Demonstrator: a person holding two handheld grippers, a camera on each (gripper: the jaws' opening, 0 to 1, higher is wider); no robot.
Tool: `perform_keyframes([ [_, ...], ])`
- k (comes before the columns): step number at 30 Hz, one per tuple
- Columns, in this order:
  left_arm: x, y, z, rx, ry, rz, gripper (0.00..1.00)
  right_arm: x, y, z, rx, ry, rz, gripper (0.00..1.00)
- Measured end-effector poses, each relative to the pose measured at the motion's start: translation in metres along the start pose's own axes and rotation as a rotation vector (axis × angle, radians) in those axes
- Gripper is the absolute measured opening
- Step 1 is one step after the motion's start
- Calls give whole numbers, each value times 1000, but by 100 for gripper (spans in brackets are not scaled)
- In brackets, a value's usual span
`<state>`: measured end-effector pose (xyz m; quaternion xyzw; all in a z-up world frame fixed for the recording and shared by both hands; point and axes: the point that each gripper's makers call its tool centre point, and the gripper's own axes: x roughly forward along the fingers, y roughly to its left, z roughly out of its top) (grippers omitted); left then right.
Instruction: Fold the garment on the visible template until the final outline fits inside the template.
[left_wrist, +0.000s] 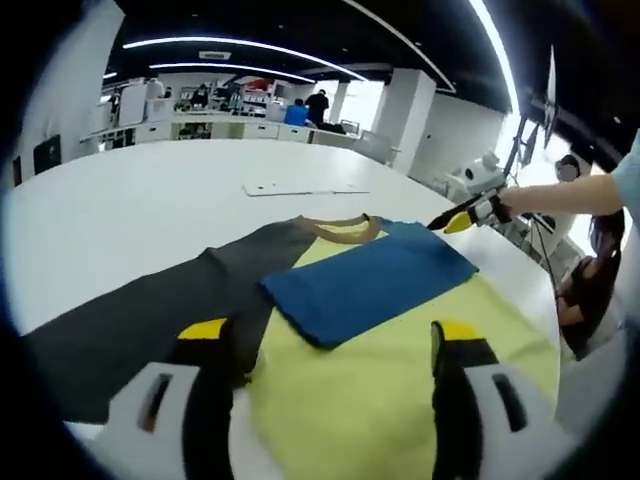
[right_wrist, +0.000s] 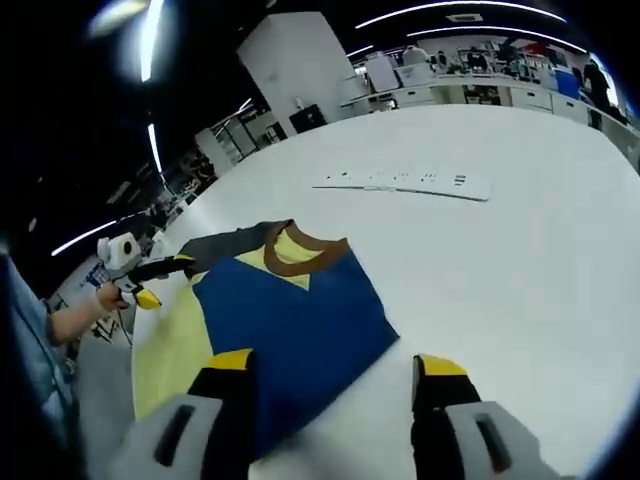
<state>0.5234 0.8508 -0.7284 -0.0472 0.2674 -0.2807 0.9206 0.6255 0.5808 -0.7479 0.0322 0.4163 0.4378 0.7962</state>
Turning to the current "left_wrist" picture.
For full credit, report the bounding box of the black monitor stand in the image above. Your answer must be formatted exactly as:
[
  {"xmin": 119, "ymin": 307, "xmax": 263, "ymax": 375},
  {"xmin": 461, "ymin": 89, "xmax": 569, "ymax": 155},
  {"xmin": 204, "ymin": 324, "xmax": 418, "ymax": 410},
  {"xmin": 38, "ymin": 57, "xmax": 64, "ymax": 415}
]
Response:
[{"xmin": 509, "ymin": 43, "xmax": 561, "ymax": 174}]

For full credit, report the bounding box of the wide ceiling light strip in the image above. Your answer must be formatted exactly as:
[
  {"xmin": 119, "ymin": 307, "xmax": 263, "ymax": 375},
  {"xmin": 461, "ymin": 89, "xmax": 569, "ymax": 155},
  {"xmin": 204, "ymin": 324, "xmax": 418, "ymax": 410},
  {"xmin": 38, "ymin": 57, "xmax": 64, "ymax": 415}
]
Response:
[{"xmin": 468, "ymin": 0, "xmax": 522, "ymax": 119}]

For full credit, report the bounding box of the short ceiling light strip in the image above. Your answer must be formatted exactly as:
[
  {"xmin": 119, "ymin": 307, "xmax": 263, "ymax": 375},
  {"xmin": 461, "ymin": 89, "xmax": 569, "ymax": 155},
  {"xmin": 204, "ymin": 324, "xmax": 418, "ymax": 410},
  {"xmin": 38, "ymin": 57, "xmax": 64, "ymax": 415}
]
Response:
[{"xmin": 147, "ymin": 61, "xmax": 317, "ymax": 84}]

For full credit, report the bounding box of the person's light blue shirt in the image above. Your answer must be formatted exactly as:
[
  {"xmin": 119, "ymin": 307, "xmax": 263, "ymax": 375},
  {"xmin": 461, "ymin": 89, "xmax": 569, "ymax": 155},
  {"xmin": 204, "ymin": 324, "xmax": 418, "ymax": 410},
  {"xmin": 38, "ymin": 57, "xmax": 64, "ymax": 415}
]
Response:
[{"xmin": 612, "ymin": 147, "xmax": 640, "ymax": 216}]

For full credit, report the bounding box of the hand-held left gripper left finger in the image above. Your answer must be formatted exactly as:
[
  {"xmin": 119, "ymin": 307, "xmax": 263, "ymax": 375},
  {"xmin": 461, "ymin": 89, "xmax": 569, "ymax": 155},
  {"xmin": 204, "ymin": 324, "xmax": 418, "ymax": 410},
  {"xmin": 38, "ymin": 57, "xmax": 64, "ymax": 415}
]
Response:
[{"xmin": 97, "ymin": 316, "xmax": 236, "ymax": 480}]

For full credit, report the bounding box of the yellow blue black garment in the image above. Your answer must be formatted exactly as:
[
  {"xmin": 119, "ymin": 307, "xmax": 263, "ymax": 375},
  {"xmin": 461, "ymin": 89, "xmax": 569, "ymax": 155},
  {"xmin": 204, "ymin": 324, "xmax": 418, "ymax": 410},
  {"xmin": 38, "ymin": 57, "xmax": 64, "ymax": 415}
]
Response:
[{"xmin": 19, "ymin": 212, "xmax": 561, "ymax": 480}]

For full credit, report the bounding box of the person's right hand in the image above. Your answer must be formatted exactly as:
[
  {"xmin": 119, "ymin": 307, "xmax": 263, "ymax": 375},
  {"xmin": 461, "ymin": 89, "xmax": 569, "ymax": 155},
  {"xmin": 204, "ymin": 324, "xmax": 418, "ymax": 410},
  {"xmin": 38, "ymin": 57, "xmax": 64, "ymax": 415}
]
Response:
[{"xmin": 492, "ymin": 185, "xmax": 534, "ymax": 224}]

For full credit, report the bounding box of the black cable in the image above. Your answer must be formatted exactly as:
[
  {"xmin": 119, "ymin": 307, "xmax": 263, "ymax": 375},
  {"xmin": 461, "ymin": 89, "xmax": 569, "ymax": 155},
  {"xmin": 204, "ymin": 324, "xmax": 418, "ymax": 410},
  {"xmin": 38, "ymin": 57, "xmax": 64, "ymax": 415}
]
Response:
[{"xmin": 527, "ymin": 212, "xmax": 561, "ymax": 301}]

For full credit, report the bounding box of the pale mesh office chair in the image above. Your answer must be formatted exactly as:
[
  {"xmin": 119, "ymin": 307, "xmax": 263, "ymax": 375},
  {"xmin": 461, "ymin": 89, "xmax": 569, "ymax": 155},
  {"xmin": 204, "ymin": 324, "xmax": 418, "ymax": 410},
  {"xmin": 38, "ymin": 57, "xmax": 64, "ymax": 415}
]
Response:
[{"xmin": 357, "ymin": 128, "xmax": 407, "ymax": 169}]

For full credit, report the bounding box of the white template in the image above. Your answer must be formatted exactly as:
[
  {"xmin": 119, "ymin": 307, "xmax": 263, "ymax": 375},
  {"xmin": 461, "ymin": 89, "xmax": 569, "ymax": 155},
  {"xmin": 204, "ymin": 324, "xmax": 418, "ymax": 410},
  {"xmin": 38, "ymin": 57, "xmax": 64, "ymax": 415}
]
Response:
[{"xmin": 241, "ymin": 177, "xmax": 371, "ymax": 198}]

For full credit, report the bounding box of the long ceiling light strip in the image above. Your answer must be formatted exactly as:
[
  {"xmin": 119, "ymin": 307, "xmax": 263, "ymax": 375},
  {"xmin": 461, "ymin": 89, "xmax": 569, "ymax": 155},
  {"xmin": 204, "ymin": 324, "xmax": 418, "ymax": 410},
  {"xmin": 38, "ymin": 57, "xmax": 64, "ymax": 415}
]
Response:
[{"xmin": 122, "ymin": 36, "xmax": 369, "ymax": 82}]

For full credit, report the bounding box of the long white counter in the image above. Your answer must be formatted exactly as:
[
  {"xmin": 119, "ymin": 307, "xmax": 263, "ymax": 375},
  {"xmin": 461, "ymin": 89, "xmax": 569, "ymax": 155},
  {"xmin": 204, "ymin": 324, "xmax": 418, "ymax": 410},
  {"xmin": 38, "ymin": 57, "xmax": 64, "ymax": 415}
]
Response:
[{"xmin": 79, "ymin": 109, "xmax": 361, "ymax": 146}]

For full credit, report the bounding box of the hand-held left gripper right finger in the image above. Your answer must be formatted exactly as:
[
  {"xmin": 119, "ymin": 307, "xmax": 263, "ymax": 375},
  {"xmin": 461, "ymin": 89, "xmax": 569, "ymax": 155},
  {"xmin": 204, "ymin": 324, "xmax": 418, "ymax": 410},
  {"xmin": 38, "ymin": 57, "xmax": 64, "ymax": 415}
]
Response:
[{"xmin": 429, "ymin": 319, "xmax": 571, "ymax": 480}]

